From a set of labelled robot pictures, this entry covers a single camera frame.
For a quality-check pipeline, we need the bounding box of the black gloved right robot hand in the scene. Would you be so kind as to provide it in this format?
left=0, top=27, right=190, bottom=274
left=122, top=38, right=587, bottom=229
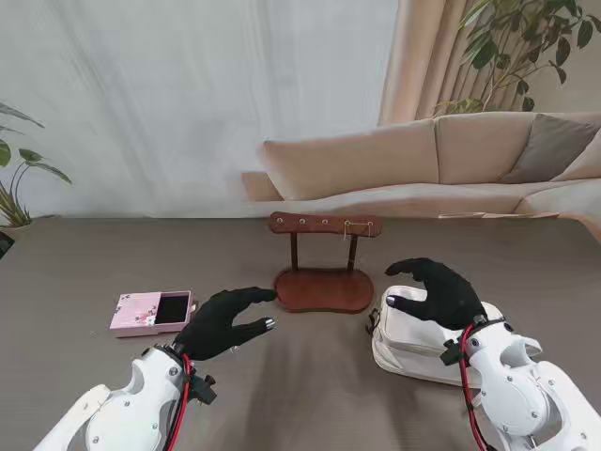
left=384, top=257, right=487, bottom=333

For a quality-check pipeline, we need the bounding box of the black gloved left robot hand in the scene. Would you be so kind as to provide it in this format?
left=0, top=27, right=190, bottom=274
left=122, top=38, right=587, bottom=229
left=173, top=286, right=279, bottom=363

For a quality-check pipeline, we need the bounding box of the white zippered pouch bag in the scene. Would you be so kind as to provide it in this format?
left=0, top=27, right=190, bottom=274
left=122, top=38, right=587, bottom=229
left=367, top=286, right=544, bottom=389

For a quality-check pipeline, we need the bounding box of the pink floral gift box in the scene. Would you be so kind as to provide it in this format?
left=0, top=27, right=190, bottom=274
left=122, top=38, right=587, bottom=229
left=109, top=290, right=199, bottom=339

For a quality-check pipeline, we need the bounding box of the brown wooden jewelry stand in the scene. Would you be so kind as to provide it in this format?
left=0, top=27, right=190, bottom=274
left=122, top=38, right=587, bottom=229
left=269, top=210, right=385, bottom=315

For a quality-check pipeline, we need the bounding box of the beige sofa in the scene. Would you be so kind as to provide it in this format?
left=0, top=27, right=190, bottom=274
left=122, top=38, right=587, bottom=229
left=241, top=111, right=601, bottom=222

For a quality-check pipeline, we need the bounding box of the grey sofa cushion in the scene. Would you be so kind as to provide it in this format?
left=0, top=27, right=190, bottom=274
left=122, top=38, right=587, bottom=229
left=500, top=113, right=601, bottom=184

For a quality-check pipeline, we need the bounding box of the beige sofa cushion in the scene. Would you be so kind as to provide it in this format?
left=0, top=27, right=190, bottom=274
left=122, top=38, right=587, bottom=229
left=551, top=133, right=601, bottom=183

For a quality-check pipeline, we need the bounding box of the beige curtain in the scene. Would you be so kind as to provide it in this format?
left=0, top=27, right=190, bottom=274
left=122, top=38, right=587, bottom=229
left=378, top=0, right=601, bottom=127

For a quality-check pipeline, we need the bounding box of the white sheer curtain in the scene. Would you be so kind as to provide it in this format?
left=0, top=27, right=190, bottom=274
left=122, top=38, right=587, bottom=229
left=0, top=0, right=400, bottom=220

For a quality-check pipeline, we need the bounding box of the broad-leaf green potted plant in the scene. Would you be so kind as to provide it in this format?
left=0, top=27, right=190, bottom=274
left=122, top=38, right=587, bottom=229
left=0, top=101, right=74, bottom=229

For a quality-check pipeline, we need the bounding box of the tall green leafy plant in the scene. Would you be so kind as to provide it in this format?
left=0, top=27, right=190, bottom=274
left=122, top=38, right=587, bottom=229
left=434, top=0, right=595, bottom=117

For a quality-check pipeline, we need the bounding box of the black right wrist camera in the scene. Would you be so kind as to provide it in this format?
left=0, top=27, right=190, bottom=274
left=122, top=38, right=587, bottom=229
left=439, top=340, right=464, bottom=366

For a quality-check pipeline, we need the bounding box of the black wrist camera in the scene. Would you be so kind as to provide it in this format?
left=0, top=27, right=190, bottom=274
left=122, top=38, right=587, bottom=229
left=439, top=340, right=464, bottom=366
left=190, top=373, right=220, bottom=408

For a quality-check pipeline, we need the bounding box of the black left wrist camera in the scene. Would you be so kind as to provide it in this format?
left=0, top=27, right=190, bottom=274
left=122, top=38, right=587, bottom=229
left=190, top=373, right=220, bottom=408

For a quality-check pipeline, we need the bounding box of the red left arm cable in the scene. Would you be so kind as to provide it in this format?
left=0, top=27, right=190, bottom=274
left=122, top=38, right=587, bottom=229
left=163, top=354, right=196, bottom=451

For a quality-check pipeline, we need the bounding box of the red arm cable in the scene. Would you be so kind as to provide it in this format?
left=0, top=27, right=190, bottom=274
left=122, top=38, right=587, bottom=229
left=163, top=354, right=196, bottom=451
left=457, top=323, right=492, bottom=451

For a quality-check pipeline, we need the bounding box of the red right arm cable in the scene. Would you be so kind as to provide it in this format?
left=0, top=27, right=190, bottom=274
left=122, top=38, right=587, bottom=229
left=457, top=323, right=492, bottom=451

